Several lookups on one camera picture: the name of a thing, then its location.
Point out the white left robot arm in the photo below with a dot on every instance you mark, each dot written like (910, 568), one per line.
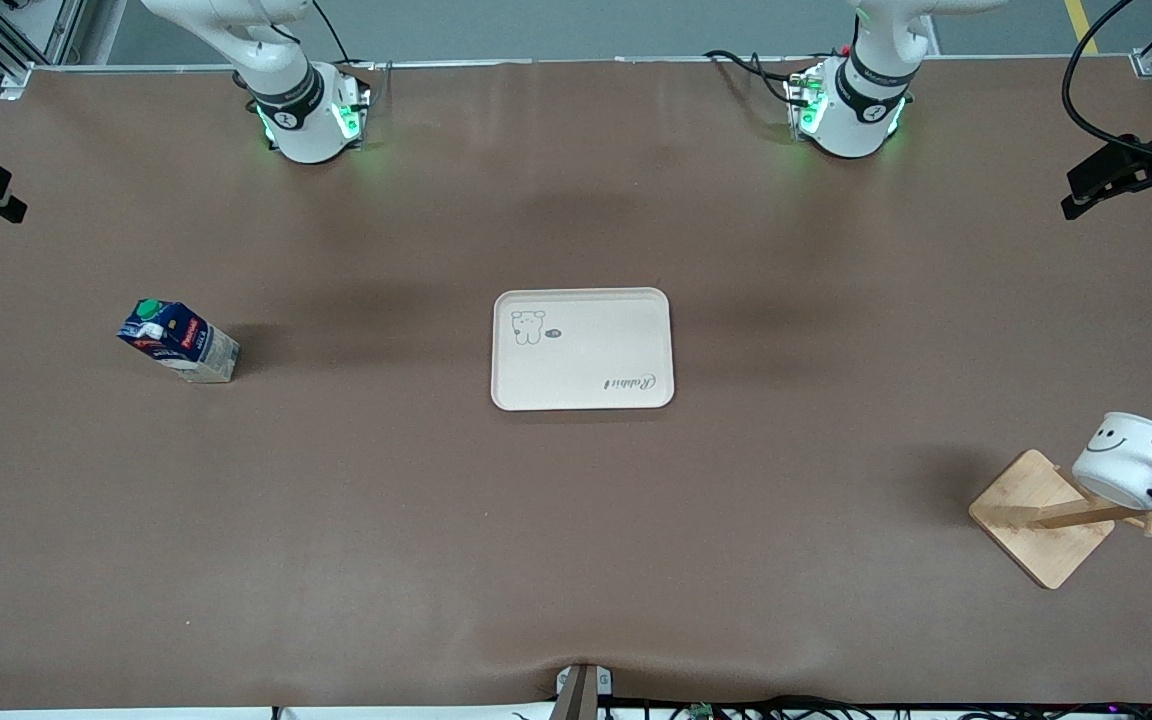
(851, 125)

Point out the metal table edge bracket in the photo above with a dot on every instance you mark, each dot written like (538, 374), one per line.
(583, 690)

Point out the cream plastic tray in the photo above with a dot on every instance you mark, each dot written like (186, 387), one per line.
(596, 385)

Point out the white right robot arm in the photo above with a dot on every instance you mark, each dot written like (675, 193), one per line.
(306, 135)

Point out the wooden cup rack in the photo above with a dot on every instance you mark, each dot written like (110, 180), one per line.
(1036, 530)

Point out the small green circuit board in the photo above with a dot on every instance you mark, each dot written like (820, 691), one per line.
(702, 711)

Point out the blue milk carton green cap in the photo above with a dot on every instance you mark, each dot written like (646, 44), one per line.
(198, 355)

